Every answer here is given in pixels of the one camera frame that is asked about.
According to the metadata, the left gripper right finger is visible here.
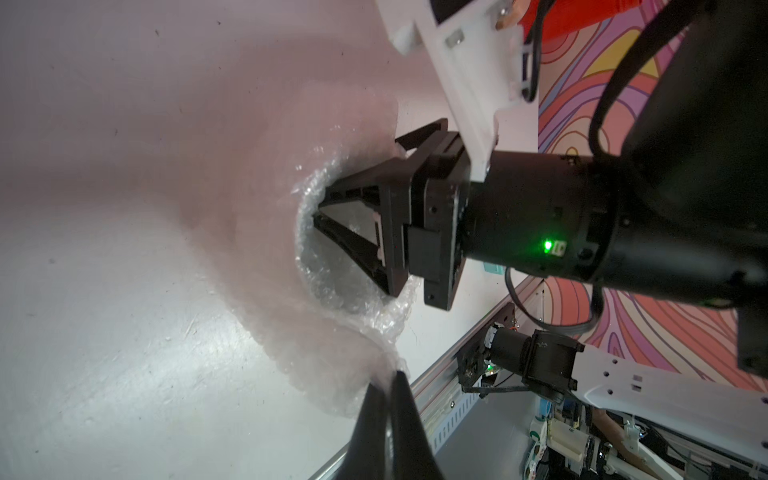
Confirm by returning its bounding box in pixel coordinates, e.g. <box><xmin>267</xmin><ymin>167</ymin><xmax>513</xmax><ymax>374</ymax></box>
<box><xmin>389</xmin><ymin>371</ymin><xmax>444</xmax><ymax>479</ymax></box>

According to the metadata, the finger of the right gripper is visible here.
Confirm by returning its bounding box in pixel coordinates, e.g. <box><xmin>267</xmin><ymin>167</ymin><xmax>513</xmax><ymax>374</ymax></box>
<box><xmin>319</xmin><ymin>118</ymin><xmax>448</xmax><ymax>209</ymax></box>
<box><xmin>313</xmin><ymin>212</ymin><xmax>396</xmax><ymax>296</ymax></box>

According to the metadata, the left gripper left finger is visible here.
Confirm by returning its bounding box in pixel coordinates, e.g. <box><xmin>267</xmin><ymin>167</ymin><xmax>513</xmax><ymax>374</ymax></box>
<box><xmin>335</xmin><ymin>384</ymin><xmax>389</xmax><ymax>480</ymax></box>

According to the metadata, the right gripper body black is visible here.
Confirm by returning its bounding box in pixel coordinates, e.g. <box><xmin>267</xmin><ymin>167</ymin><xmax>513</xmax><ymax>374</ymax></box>
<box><xmin>377</xmin><ymin>128</ymin><xmax>470</xmax><ymax>310</ymax></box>

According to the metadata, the bubble wrap sheet stack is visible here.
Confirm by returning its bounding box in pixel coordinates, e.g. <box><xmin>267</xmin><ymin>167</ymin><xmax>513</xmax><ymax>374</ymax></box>
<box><xmin>179</xmin><ymin>80</ymin><xmax>421</xmax><ymax>418</ymax></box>

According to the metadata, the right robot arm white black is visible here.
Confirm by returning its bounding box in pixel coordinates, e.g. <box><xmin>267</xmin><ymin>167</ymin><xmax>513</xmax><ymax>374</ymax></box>
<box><xmin>313</xmin><ymin>1</ymin><xmax>767</xmax><ymax>376</ymax></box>

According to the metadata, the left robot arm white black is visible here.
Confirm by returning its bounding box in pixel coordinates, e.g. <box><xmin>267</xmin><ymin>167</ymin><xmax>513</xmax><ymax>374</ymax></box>
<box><xmin>322</xmin><ymin>300</ymin><xmax>767</xmax><ymax>479</ymax></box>

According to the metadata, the small green alarm clock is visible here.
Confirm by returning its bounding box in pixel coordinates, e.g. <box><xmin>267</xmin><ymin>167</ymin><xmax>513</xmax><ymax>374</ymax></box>
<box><xmin>483</xmin><ymin>262</ymin><xmax>506</xmax><ymax>276</ymax></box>

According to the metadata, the red pen holder cup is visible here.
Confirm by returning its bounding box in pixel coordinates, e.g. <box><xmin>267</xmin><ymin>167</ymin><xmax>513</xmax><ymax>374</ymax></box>
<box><xmin>542</xmin><ymin>0</ymin><xmax>641</xmax><ymax>42</ymax></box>

